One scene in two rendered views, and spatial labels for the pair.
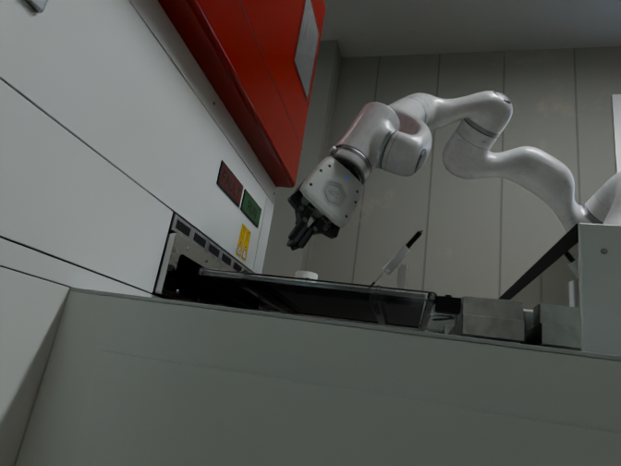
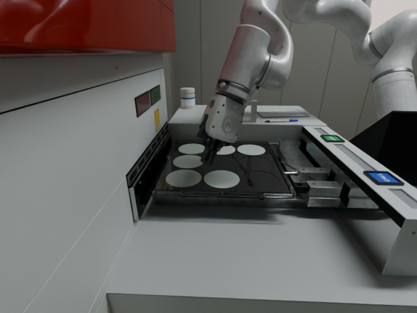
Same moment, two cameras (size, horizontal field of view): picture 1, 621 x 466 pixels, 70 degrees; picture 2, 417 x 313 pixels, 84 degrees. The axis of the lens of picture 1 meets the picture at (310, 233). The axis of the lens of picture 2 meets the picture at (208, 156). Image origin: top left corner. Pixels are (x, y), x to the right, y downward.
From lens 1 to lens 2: 51 cm
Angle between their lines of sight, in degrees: 43
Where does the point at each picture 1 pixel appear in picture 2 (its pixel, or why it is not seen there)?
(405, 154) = (277, 83)
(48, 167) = (64, 295)
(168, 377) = not seen: outside the picture
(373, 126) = (252, 57)
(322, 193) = (221, 128)
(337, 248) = (187, 17)
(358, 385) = not seen: outside the picture
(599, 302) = (399, 254)
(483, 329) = (318, 204)
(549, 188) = (354, 31)
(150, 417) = not seen: outside the picture
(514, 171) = (334, 20)
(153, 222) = (120, 200)
